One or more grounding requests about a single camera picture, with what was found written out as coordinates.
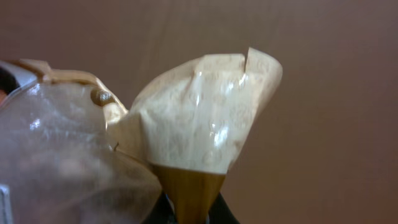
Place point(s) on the brown white snack bag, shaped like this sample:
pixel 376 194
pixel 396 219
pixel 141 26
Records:
pixel 71 152

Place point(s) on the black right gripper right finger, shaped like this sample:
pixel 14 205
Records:
pixel 220 213

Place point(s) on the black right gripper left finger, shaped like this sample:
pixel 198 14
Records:
pixel 162 212

